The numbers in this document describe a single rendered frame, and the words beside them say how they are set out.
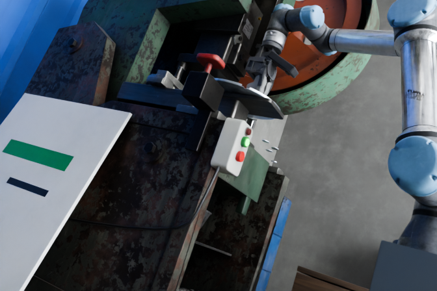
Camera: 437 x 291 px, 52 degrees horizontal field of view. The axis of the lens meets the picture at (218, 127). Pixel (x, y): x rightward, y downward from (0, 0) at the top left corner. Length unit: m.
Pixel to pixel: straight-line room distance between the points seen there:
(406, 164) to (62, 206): 0.85
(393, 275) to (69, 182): 0.85
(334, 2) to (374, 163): 2.96
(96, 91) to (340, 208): 3.59
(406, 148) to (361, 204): 3.67
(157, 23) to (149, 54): 0.12
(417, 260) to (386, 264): 0.07
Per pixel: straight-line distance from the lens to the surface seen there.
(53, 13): 2.53
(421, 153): 1.04
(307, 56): 1.94
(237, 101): 1.45
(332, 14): 2.03
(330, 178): 4.84
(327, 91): 1.88
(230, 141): 1.12
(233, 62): 1.53
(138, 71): 1.57
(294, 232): 4.80
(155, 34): 1.63
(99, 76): 1.51
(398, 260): 1.11
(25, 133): 1.56
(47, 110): 1.56
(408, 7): 1.26
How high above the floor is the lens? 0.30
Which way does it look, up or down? 15 degrees up
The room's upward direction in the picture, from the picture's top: 20 degrees clockwise
